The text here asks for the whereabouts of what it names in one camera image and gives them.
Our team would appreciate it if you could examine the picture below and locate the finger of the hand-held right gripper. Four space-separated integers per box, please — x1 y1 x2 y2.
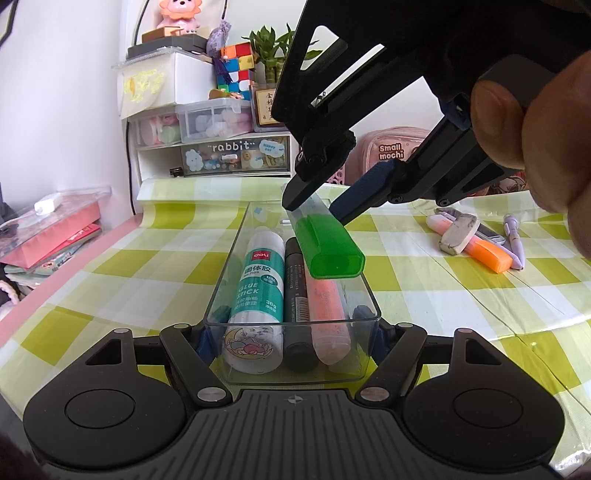
330 115 525 227
270 0 389 211

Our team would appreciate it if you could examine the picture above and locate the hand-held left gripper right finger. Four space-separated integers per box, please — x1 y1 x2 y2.
355 320 498 409

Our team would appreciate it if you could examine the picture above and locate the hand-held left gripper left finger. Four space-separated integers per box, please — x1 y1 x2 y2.
83 323 234 409

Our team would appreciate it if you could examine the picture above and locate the clear plastic tray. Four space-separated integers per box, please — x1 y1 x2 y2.
203 198 383 387

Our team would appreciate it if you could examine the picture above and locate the green highlighter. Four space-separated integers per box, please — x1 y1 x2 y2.
283 191 367 280

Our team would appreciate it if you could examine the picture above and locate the pink highlighter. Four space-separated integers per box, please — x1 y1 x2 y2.
302 265 354 365

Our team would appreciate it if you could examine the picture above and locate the white green glue stick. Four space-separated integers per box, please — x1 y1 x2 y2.
221 226 284 374

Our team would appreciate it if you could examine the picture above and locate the white eraser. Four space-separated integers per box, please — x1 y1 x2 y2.
438 213 481 254

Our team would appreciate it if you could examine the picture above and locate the black marker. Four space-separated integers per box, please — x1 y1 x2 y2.
283 236 320 372

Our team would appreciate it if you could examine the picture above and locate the orange highlighter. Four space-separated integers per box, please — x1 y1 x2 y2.
426 215 513 274

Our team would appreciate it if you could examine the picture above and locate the purple mechanical pencil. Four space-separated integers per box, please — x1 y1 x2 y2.
502 213 527 271

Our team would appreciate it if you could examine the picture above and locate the person's right hand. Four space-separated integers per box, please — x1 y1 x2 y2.
471 55 591 259

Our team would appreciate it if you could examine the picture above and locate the pink pen holder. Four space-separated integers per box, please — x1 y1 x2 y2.
323 159 354 186

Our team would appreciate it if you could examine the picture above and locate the pink pencil case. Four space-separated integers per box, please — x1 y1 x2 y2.
344 130 527 197

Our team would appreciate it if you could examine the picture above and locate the green checked tablecloth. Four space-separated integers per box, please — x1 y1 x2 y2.
0 175 591 467

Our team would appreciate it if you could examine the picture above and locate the clear small drawer box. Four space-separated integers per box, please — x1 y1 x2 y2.
175 98 254 144

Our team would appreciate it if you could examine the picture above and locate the lucky bamboo in glass vase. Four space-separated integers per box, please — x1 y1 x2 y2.
248 23 324 127

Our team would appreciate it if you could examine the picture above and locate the colourful cube puzzle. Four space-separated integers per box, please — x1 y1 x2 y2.
215 41 257 100

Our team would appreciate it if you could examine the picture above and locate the colourful cartoon book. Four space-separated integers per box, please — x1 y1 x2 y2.
32 222 102 278

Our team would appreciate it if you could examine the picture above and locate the white storage box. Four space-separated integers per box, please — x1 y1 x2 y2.
111 48 218 118

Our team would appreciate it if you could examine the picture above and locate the purple sachet with tassel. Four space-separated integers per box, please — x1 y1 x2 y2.
206 19 232 86

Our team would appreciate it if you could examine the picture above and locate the clear box with pastel items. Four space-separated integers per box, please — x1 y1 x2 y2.
127 111 182 149

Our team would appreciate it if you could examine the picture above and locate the white drawer organiser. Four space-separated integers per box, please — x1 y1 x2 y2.
131 131 294 185

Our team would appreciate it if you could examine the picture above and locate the grey case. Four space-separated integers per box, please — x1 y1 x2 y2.
127 34 208 61

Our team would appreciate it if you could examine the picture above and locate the white charger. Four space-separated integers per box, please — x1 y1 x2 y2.
34 195 63 215

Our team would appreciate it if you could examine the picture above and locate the small wooden box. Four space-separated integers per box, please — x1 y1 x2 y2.
142 25 197 44

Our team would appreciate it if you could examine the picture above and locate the pink lion toy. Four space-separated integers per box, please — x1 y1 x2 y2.
157 0 197 28

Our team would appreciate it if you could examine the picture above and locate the black cable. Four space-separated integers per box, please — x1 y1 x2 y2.
122 0 151 217

